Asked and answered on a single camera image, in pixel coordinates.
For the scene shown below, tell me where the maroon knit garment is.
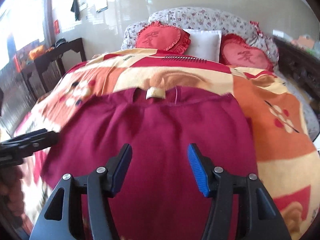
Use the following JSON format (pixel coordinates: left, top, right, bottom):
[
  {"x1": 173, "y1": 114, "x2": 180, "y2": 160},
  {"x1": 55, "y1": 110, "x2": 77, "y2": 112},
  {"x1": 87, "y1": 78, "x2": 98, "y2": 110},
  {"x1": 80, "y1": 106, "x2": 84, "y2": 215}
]
[{"x1": 41, "y1": 87, "x2": 257, "y2": 239}]

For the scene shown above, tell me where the person's left hand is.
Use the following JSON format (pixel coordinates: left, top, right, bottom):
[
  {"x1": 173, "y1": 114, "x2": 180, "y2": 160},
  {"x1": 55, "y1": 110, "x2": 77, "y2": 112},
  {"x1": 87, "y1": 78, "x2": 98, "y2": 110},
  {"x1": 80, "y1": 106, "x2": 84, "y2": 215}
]
[{"x1": 1, "y1": 166, "x2": 24, "y2": 217}]

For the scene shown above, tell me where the red orange patterned blanket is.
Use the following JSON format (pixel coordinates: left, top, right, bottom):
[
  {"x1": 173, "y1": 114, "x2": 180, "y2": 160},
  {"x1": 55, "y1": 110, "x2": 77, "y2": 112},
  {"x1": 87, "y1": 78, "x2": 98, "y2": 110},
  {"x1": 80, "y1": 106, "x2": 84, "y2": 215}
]
[{"x1": 15, "y1": 49, "x2": 319, "y2": 239}]

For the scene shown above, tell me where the dark wooden side table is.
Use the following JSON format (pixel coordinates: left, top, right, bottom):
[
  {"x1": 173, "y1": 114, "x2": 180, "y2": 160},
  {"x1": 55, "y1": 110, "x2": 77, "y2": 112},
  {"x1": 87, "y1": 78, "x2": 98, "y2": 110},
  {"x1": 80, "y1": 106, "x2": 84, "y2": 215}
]
[{"x1": 21, "y1": 38, "x2": 87, "y2": 101}]

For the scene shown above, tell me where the orange item on table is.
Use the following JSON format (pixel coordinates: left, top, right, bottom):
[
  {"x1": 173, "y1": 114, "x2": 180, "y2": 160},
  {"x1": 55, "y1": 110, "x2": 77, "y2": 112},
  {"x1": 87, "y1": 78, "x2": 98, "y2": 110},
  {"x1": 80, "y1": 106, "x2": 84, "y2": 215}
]
[{"x1": 29, "y1": 45, "x2": 47, "y2": 61}]

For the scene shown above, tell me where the dark carved wooden nightstand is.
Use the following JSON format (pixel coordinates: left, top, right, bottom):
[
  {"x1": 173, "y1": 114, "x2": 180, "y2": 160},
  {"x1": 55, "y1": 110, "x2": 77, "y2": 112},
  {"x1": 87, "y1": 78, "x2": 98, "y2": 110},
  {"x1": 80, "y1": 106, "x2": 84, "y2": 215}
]
[{"x1": 273, "y1": 36, "x2": 319, "y2": 101}]

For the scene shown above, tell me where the red heart pillow left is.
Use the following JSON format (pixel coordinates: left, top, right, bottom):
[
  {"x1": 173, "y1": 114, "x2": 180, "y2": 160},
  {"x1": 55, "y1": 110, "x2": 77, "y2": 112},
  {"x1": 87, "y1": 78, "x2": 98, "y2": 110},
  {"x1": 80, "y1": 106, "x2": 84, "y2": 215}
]
[{"x1": 135, "y1": 21, "x2": 191, "y2": 54}]

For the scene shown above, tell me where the red heart pillow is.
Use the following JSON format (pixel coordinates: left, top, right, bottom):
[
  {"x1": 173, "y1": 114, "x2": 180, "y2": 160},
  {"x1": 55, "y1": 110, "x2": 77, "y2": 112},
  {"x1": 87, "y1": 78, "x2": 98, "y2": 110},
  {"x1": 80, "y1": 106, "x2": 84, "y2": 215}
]
[
  {"x1": 135, "y1": 21, "x2": 191, "y2": 54},
  {"x1": 220, "y1": 34, "x2": 273, "y2": 72}
]

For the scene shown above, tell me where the red heart pillow right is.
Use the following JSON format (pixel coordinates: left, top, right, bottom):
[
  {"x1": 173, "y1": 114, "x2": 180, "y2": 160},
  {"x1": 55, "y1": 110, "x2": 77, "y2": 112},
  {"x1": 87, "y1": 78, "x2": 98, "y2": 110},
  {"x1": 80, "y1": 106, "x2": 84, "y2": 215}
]
[{"x1": 220, "y1": 34, "x2": 273, "y2": 72}]

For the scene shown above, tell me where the white square pillow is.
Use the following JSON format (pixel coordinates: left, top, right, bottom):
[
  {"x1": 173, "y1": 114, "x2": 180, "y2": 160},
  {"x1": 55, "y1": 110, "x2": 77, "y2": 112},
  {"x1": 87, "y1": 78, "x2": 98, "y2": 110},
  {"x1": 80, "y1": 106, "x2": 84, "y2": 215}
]
[{"x1": 184, "y1": 29, "x2": 222, "y2": 62}]

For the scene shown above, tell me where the floral padded headboard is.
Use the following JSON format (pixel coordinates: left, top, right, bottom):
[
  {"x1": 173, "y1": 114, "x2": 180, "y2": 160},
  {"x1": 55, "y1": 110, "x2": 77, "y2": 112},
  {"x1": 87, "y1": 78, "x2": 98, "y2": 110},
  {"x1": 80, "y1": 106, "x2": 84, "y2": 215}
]
[{"x1": 120, "y1": 7, "x2": 279, "y2": 66}]

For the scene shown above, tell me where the red wall sticker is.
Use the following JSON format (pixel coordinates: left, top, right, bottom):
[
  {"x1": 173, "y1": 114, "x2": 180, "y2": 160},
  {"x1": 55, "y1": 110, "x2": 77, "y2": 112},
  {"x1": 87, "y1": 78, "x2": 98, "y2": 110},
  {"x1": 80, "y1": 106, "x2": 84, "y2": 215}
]
[{"x1": 54, "y1": 20, "x2": 60, "y2": 35}]

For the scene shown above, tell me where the dark cloth hanging on wall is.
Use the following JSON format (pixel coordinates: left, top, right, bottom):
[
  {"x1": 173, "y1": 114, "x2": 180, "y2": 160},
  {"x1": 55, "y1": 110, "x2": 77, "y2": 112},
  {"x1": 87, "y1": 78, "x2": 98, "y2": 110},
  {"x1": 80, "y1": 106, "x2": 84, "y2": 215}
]
[{"x1": 71, "y1": 0, "x2": 80, "y2": 21}]

